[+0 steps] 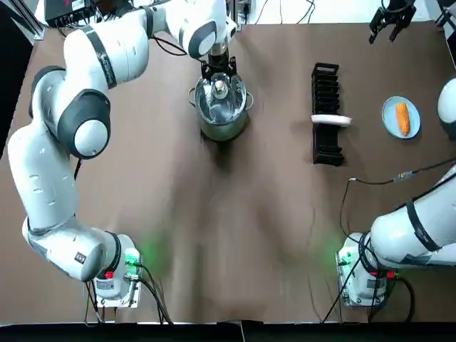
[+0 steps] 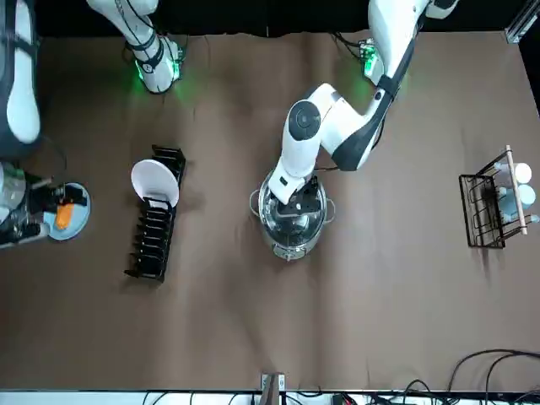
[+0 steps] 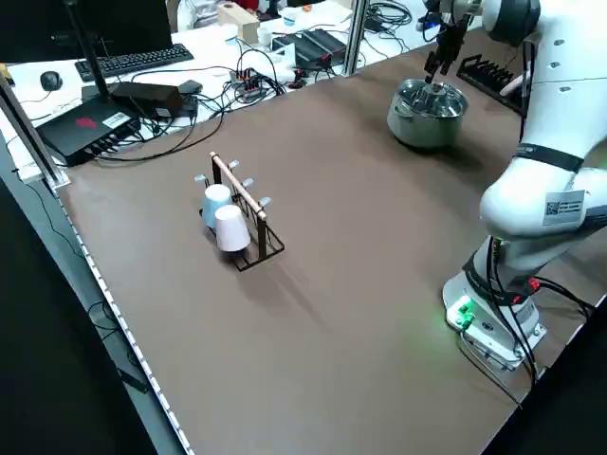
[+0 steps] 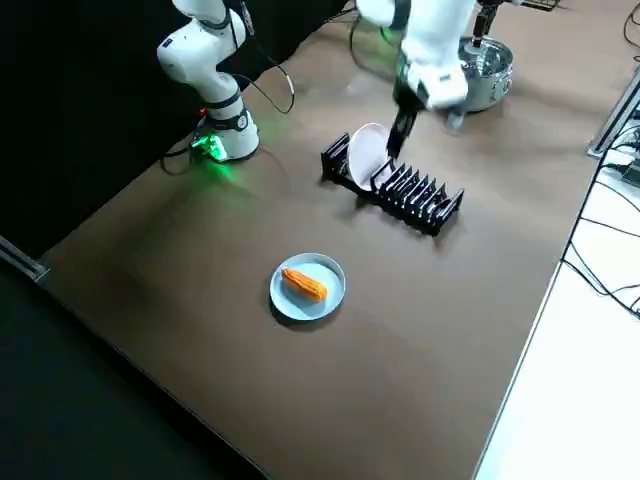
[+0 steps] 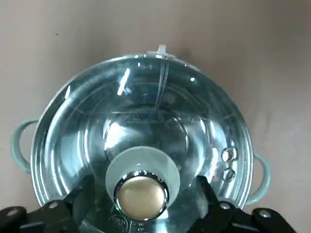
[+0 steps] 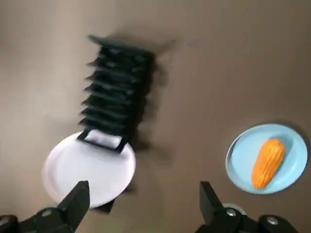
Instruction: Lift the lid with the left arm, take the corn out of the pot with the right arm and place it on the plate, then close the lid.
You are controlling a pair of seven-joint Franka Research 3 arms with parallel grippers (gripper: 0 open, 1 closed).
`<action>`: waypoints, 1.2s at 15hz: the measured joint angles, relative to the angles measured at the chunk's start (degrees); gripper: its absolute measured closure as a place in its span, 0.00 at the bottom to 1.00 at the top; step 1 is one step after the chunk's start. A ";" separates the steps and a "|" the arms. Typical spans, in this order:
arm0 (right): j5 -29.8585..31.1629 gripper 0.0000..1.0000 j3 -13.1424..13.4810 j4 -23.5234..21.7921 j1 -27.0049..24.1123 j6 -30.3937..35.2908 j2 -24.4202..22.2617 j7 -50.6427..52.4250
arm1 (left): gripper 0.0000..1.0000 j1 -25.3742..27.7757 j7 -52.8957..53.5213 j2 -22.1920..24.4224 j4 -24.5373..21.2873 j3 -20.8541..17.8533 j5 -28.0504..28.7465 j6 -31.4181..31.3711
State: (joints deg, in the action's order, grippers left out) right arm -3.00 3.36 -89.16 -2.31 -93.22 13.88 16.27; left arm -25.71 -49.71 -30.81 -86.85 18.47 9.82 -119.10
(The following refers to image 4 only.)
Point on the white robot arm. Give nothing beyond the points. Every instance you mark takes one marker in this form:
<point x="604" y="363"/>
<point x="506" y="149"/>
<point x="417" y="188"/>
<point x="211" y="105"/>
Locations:
<point x="210" y="65"/>

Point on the black slotted dish rack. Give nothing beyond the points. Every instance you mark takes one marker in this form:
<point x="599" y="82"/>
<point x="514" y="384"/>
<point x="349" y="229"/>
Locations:
<point x="415" y="200"/>

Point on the light blue plate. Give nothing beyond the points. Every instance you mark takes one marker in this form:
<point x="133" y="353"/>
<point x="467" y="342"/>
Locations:
<point x="320" y="305"/>

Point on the white plate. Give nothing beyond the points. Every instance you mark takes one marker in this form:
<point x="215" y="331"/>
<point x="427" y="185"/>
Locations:
<point x="367" y="155"/>

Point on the orange toy corn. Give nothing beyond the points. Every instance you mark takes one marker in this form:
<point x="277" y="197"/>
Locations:
<point x="305" y="285"/>

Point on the aluminium frame rail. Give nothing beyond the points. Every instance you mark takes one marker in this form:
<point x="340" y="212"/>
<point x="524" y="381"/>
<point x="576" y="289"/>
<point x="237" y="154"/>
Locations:
<point x="25" y="260"/>

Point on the stainless steel pot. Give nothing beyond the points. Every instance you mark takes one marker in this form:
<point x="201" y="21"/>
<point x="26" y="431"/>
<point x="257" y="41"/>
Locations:
<point x="487" y="95"/>

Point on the glass pot lid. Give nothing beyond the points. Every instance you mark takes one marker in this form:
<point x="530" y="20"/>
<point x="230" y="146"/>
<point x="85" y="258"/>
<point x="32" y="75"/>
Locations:
<point x="495" y="55"/>

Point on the aluminium post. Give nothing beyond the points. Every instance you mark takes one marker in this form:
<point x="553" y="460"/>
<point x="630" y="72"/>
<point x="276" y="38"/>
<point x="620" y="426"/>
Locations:
<point x="615" y="115"/>

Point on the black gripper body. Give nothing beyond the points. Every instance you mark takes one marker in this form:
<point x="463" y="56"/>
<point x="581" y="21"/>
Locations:
<point x="407" y="92"/>
<point x="489" y="6"/>

